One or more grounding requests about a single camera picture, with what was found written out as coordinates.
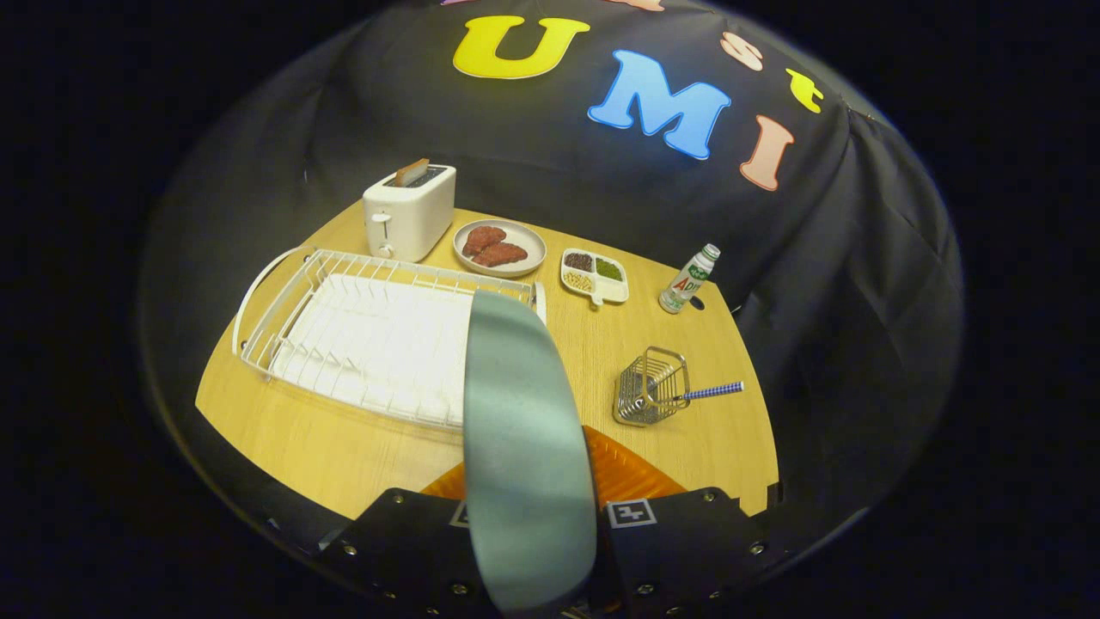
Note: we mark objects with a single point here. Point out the pile of yellow beans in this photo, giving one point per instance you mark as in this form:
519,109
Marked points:
578,281

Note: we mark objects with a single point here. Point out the pile of dark red beans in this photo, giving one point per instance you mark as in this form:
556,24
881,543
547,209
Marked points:
579,261

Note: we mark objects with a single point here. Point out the pale green plate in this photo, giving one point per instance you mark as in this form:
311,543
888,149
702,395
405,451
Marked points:
524,447

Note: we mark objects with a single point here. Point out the brown toast slice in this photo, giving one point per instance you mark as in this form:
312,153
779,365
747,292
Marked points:
412,172

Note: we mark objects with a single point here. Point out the beige round plate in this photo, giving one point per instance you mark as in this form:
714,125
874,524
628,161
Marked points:
531,241

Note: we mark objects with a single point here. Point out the white toaster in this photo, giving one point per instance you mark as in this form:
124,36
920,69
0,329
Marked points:
408,219

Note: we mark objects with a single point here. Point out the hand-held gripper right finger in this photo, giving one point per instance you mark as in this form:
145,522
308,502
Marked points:
679,550

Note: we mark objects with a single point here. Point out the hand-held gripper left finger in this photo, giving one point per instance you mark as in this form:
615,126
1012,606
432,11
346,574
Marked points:
412,542

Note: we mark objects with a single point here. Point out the red meat piece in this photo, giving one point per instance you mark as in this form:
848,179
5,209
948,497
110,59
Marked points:
483,239
503,254

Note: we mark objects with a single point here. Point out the pile of green beans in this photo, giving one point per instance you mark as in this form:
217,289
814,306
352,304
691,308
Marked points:
608,269

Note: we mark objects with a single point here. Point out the white divided tray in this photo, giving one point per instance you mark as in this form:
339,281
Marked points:
612,292

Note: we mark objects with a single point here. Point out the black backdrop cloth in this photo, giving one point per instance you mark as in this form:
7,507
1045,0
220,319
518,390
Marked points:
859,258

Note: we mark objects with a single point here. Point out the white drink bottle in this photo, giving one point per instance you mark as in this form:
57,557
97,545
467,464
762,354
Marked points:
687,280

